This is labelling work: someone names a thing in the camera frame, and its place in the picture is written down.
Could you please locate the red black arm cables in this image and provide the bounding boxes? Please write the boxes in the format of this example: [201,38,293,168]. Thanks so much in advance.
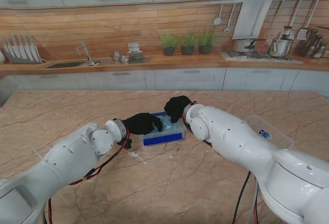
[45,128,132,224]
[181,113,259,224]

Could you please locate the red black left arm cables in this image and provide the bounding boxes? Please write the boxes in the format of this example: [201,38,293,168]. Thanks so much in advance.
[45,128,132,224]

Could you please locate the knife block with knives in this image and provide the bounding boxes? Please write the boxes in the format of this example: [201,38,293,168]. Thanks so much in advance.
[2,34,43,65]

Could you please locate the dark kitchen sink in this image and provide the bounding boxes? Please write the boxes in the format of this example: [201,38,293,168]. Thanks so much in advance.
[45,61,87,69]

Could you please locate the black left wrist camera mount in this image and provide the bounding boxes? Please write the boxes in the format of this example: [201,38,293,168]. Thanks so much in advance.
[117,138,133,150]

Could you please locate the clear crate with blue clips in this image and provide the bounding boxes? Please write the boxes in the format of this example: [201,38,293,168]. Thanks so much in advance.
[137,110,187,147]

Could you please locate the steel sink faucet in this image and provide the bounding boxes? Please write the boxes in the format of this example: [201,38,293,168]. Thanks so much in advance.
[76,41,101,67]

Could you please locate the red black right arm cables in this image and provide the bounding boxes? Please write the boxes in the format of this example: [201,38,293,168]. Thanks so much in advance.
[181,113,259,224]

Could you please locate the stack of white dishes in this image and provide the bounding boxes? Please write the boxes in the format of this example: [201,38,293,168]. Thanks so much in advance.
[127,43,144,62]

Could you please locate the potted green herb plant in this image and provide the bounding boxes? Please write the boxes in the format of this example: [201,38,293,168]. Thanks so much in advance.
[198,28,216,55]
[180,30,198,55]
[159,30,179,57]

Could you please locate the clear lid with blue label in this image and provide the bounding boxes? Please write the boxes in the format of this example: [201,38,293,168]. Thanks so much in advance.
[244,115,296,151]

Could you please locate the steel saucepan with black handle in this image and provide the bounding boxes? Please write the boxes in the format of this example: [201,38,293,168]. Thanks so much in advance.
[233,38,267,53]

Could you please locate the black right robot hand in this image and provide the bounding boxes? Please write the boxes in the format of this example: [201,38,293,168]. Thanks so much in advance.
[163,96,193,124]

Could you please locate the clear bubble film sheet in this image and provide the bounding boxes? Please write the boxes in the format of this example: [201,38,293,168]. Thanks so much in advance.
[154,115,184,134]

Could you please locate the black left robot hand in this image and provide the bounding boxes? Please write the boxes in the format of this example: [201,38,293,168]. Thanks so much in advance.
[122,113,163,136]

